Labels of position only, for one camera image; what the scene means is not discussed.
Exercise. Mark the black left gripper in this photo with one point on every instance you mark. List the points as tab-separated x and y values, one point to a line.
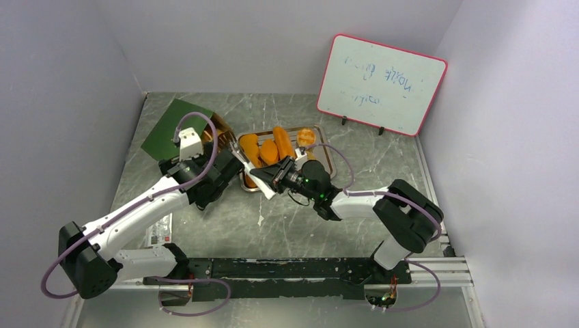
205	156

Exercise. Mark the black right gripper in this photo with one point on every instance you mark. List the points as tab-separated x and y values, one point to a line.
277	173

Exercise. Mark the tan round fake bun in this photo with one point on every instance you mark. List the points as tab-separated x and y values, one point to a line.
310	155

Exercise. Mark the silver metal tray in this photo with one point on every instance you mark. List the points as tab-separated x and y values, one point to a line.
322	154

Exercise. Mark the orange fake bread loaf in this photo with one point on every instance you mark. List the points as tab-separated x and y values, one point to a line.
249	145

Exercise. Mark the round orange fake bun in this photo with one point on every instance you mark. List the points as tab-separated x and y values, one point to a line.
305	137

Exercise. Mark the orange fake croissant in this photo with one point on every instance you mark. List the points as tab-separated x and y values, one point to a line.
269	152

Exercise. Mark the long orange fake baguette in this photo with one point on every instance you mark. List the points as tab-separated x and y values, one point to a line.
283	142

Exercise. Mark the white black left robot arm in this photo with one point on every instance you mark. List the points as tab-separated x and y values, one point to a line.
108	236

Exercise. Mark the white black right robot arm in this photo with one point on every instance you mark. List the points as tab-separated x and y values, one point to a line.
411	219

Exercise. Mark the white plastic packet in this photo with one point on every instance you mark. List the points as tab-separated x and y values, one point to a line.
159	233

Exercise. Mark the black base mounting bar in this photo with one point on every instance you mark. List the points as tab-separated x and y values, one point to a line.
286	277

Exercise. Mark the red framed whiteboard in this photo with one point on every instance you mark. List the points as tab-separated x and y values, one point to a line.
379	85

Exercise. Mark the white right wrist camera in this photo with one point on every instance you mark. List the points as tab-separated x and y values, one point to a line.
301	153

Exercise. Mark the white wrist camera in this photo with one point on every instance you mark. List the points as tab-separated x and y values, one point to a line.
190	144
301	153

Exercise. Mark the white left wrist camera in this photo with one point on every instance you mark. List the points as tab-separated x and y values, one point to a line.
190	144

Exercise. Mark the aluminium frame rail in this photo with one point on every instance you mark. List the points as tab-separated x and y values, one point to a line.
93	276

